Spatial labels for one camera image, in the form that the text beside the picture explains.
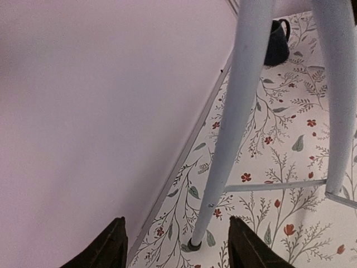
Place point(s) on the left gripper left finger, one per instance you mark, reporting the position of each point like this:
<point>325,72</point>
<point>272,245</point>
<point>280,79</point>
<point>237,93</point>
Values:
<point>108,250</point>

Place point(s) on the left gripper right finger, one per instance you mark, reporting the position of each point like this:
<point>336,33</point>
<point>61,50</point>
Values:
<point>247,250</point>

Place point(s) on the light blue music stand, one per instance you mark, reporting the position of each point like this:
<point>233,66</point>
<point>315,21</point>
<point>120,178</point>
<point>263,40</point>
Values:
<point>336,28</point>

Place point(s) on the dark blue mug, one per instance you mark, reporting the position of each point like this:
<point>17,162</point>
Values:
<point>278,50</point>

